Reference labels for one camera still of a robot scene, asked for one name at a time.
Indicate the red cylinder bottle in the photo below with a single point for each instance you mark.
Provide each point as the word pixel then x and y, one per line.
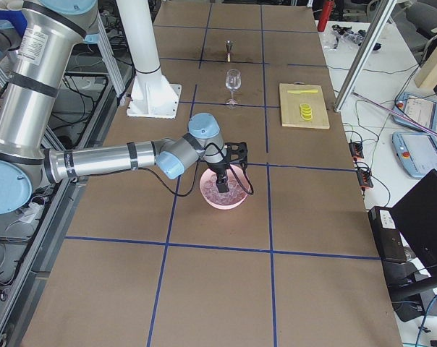
pixel 325 14

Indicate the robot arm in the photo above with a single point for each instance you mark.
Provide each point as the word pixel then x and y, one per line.
pixel 53 29

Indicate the aluminium frame post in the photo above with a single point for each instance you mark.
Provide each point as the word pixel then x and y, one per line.
pixel 384 11

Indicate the steel double jigger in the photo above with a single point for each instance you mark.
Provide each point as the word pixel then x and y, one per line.
pixel 229 45

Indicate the clear wine glass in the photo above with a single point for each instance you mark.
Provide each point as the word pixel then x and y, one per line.
pixel 233 83

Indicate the clear plastic bag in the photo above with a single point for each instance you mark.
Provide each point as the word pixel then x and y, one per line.
pixel 341 34

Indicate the black box device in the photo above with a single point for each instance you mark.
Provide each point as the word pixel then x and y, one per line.
pixel 387 237

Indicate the lemon slice stack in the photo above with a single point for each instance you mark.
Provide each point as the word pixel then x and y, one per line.
pixel 306 112

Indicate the pile of ice cubes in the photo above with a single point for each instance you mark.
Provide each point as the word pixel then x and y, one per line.
pixel 234 195

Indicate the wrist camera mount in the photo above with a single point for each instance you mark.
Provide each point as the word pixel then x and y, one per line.
pixel 236 153

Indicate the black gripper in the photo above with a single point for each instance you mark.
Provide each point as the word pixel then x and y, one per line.
pixel 219 168

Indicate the pink bowl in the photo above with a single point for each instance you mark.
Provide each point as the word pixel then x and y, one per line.
pixel 206 175

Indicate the wooden cutting board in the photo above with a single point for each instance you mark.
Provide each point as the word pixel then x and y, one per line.
pixel 290 111

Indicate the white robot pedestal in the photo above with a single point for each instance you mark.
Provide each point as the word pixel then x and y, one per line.
pixel 152 95

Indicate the yellow plastic knife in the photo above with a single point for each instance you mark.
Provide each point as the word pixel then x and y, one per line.
pixel 305 91

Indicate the black laptop monitor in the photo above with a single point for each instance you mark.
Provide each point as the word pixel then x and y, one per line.
pixel 415 215

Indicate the blue teach pendant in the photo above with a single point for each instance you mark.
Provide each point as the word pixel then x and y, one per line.
pixel 418 108
pixel 417 152

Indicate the thin rod with green tip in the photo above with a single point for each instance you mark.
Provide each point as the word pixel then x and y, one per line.
pixel 399 115

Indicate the far blue teach pendant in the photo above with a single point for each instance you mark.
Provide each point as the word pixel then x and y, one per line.
pixel 418 108

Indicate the near blue teach pendant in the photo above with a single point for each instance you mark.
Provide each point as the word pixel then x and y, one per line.
pixel 417 152

